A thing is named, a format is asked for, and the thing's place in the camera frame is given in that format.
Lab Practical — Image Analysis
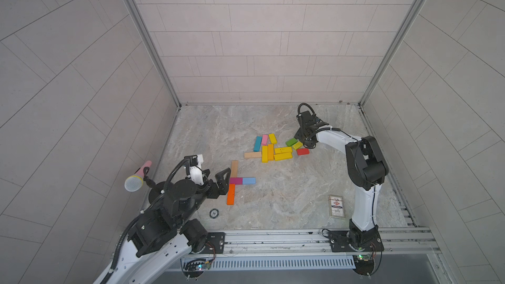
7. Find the small yellow block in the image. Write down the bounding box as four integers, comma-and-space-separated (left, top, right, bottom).
268, 134, 277, 145

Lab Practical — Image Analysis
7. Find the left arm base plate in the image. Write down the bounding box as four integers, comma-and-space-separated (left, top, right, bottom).
199, 232, 226, 255

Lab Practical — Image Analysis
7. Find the magenta block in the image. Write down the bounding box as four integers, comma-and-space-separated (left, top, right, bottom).
230, 177, 243, 185

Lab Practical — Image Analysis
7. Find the playing card box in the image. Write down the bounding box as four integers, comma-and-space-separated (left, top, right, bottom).
328, 195, 345, 218

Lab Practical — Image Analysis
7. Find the green block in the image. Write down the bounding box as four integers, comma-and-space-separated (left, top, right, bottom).
285, 138, 298, 147

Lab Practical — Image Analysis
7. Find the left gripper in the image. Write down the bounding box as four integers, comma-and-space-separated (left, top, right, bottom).
175, 168, 233, 226

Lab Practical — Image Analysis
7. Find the amber orange block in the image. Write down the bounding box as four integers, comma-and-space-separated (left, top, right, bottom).
268, 144, 275, 161

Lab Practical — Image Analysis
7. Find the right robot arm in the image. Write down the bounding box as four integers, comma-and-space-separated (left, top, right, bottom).
295, 103, 389, 251

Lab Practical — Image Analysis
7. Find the aluminium mounting rail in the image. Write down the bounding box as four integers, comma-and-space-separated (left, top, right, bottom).
189, 227, 441, 258

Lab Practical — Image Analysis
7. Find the teal block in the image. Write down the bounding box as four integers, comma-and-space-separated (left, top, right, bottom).
253, 136, 262, 152

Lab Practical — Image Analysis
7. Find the pink block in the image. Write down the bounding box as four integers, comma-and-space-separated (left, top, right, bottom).
261, 134, 269, 146

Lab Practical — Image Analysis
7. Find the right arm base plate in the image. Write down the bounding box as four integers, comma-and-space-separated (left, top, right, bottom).
326, 229, 384, 252

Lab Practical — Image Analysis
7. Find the right circuit board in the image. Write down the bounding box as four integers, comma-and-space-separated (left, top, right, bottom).
353, 255, 375, 276

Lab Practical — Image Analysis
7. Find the left circuit board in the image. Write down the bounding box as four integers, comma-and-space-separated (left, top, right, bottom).
181, 258, 212, 279

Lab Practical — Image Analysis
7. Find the upright yellow block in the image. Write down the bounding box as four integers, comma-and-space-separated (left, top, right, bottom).
262, 145, 268, 163

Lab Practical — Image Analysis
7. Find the black microphone stand base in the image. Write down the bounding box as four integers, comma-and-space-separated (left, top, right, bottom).
148, 181, 165, 205

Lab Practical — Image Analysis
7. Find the light blue block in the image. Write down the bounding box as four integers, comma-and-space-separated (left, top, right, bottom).
242, 177, 256, 185

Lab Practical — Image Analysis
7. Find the red block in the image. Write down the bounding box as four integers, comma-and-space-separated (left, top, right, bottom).
297, 148, 310, 156

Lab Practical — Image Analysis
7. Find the circuit board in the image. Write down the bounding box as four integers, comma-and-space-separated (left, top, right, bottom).
353, 255, 375, 276
181, 258, 212, 279

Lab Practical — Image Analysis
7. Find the natural wood block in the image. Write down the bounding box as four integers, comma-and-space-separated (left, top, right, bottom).
230, 160, 239, 178
244, 152, 262, 159

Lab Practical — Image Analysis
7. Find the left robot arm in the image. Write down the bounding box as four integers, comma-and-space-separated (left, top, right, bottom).
95, 155, 231, 283

